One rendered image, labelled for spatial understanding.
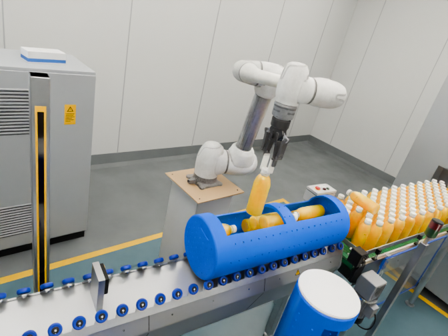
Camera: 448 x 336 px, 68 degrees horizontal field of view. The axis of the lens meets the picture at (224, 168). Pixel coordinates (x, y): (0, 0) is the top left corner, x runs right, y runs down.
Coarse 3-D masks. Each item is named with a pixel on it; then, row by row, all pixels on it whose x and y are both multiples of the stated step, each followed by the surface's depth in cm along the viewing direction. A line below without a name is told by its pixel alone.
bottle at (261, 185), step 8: (264, 176) 139; (256, 184) 140; (264, 184) 139; (256, 192) 141; (264, 192) 140; (256, 200) 142; (264, 200) 143; (248, 208) 146; (256, 208) 144; (256, 216) 145
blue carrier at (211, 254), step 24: (192, 216) 149; (216, 216) 161; (240, 216) 171; (288, 216) 160; (336, 216) 176; (192, 240) 150; (216, 240) 134; (240, 240) 140; (264, 240) 147; (288, 240) 156; (312, 240) 166; (336, 240) 180; (192, 264) 151; (216, 264) 134; (240, 264) 143
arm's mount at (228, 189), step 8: (168, 176) 215; (176, 176) 216; (184, 176) 218; (184, 184) 209; (192, 184) 211; (224, 184) 221; (232, 184) 223; (192, 192) 202; (200, 192) 205; (208, 192) 207; (216, 192) 209; (224, 192) 211; (232, 192) 213; (240, 192) 216; (200, 200) 196; (208, 200) 198
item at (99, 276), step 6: (96, 264) 125; (102, 264) 126; (96, 270) 122; (102, 270) 124; (96, 276) 120; (102, 276) 120; (108, 276) 122; (96, 282) 121; (102, 282) 119; (108, 282) 121; (96, 288) 122; (102, 288) 120; (108, 288) 123; (96, 294) 122; (102, 294) 122; (96, 300) 123; (102, 300) 123; (96, 306) 123; (102, 306) 125
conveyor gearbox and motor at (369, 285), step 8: (368, 272) 195; (360, 280) 193; (368, 280) 189; (376, 280) 190; (384, 280) 192; (360, 288) 194; (368, 288) 189; (376, 288) 186; (360, 296) 193; (368, 296) 190; (376, 296) 191; (368, 304) 193; (360, 312) 197; (368, 312) 193; (376, 312) 194; (360, 320) 199; (368, 328) 202
